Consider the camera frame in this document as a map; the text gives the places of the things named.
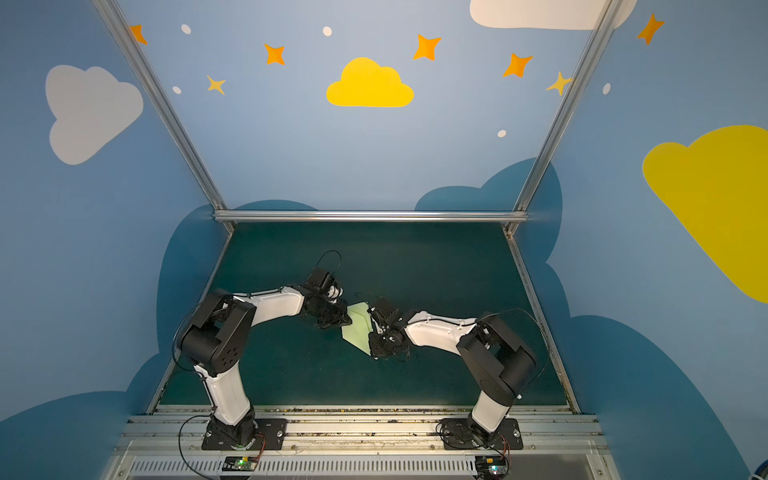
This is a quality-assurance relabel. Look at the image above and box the light green paper sheet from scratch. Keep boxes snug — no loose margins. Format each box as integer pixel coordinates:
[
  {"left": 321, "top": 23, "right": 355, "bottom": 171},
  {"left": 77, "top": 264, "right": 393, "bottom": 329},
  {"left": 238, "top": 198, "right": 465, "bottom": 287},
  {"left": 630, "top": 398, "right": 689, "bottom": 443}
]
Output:
[{"left": 342, "top": 302, "right": 373, "bottom": 356}]

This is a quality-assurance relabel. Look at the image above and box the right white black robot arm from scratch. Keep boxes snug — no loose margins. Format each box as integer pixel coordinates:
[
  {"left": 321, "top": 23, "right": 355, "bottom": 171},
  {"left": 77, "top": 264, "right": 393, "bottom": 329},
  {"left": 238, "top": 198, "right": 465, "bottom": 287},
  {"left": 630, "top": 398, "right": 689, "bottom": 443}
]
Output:
[{"left": 367, "top": 303, "right": 538, "bottom": 450}]

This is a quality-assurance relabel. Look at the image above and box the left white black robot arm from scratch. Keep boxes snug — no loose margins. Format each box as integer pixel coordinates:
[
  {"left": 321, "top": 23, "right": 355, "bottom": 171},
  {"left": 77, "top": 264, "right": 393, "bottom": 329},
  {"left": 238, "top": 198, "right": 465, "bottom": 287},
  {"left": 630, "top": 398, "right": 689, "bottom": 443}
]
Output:
[{"left": 176, "top": 284, "right": 351, "bottom": 451}]

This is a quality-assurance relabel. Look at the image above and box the right green circuit board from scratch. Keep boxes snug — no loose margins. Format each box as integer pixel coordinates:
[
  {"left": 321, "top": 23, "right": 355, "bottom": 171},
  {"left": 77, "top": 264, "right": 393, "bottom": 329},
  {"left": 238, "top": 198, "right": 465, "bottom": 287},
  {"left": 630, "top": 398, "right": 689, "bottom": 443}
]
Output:
[{"left": 475, "top": 456, "right": 509, "bottom": 480}]

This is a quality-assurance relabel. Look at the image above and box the green circuit board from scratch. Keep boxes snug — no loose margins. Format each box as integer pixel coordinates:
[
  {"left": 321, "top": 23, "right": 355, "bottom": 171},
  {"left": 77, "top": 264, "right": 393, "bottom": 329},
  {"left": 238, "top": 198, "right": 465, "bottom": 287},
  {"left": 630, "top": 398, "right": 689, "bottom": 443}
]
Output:
[
  {"left": 475, "top": 456, "right": 509, "bottom": 480},
  {"left": 222, "top": 456, "right": 259, "bottom": 472}
]

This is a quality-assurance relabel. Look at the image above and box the left green circuit board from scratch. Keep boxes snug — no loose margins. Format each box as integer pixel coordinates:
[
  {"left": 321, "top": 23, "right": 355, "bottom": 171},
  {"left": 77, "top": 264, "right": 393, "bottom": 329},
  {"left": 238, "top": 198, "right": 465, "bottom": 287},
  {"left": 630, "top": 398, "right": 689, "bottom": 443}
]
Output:
[{"left": 222, "top": 456, "right": 259, "bottom": 472}]

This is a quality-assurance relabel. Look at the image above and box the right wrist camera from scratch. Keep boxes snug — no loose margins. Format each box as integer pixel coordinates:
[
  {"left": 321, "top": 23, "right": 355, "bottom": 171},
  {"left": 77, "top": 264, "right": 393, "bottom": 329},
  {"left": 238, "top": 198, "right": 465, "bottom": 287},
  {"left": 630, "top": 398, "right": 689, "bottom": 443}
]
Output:
[{"left": 368, "top": 298, "right": 402, "bottom": 330}]

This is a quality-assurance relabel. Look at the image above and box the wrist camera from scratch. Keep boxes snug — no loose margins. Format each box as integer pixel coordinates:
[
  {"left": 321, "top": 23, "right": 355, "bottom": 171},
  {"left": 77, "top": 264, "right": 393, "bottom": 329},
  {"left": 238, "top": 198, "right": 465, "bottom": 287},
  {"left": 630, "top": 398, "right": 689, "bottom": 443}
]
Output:
[
  {"left": 368, "top": 298, "right": 402, "bottom": 330},
  {"left": 302, "top": 267, "right": 334, "bottom": 296}
]

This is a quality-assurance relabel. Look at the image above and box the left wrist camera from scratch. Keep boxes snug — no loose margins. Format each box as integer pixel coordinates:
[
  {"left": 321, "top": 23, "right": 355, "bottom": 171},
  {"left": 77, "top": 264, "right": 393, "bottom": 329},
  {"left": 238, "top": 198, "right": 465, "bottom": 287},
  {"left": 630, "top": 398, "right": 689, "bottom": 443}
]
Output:
[{"left": 302, "top": 267, "right": 334, "bottom": 296}]

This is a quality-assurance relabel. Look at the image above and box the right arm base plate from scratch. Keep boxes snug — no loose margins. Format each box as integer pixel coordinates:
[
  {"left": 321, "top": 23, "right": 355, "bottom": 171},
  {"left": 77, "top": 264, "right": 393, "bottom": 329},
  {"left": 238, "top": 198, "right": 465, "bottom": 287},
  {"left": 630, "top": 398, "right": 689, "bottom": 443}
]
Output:
[{"left": 435, "top": 418, "right": 524, "bottom": 451}]

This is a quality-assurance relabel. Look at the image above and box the left side floor rail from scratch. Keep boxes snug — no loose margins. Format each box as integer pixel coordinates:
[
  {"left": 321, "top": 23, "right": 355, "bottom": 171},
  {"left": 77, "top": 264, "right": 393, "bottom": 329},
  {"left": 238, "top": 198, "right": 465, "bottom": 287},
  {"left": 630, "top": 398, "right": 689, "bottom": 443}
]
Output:
[{"left": 136, "top": 225, "right": 231, "bottom": 414}]

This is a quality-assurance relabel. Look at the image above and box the floor rail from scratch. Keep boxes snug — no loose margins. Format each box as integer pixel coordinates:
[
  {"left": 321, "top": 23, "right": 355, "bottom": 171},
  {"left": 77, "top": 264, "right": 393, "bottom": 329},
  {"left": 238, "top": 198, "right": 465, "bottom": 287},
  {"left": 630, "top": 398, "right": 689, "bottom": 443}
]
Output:
[
  {"left": 136, "top": 225, "right": 231, "bottom": 414},
  {"left": 503, "top": 228, "right": 582, "bottom": 414}
]

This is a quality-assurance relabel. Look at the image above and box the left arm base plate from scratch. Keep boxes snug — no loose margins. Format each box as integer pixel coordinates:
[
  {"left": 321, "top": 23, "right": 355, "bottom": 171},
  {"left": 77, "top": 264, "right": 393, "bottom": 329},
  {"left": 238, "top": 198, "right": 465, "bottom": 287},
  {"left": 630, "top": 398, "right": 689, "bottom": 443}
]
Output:
[{"left": 201, "top": 416, "right": 287, "bottom": 451}]

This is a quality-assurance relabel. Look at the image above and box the aluminium back frame rail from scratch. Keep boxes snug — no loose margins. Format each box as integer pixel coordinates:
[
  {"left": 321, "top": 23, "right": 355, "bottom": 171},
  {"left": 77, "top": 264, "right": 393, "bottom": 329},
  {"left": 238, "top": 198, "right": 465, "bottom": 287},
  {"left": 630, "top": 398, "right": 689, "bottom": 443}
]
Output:
[{"left": 214, "top": 210, "right": 528, "bottom": 223}]

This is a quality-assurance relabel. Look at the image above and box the right side floor rail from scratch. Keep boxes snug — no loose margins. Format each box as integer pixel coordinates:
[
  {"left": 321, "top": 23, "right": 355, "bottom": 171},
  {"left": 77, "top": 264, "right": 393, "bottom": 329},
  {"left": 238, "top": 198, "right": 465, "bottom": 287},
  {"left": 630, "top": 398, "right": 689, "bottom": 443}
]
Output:
[{"left": 503, "top": 228, "right": 582, "bottom": 414}]

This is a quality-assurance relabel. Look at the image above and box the aluminium front rail platform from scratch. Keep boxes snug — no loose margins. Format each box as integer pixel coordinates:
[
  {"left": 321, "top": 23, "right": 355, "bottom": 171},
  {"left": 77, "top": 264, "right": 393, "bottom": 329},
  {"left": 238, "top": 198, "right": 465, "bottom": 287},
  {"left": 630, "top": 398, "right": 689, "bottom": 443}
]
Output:
[{"left": 101, "top": 405, "right": 620, "bottom": 479}]

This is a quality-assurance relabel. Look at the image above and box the aluminium left corner post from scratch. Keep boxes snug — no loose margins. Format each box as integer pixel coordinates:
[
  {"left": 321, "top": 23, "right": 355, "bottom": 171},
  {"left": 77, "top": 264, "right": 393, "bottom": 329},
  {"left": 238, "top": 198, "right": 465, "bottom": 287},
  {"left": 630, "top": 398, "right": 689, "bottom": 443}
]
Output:
[{"left": 92, "top": 0, "right": 228, "bottom": 213}]

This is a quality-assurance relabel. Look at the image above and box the aluminium corner post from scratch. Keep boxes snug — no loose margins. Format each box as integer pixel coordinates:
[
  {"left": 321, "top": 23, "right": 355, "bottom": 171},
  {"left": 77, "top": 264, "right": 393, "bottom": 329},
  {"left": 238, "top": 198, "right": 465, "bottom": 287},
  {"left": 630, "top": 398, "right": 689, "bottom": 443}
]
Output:
[
  {"left": 92, "top": 0, "right": 228, "bottom": 213},
  {"left": 503, "top": 0, "right": 625, "bottom": 240}
]

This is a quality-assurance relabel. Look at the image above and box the aluminium right corner post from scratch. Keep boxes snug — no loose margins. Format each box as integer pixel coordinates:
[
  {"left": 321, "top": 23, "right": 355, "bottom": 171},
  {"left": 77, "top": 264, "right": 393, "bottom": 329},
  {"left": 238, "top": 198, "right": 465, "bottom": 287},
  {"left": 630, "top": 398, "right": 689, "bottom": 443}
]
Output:
[{"left": 503, "top": 0, "right": 625, "bottom": 240}]

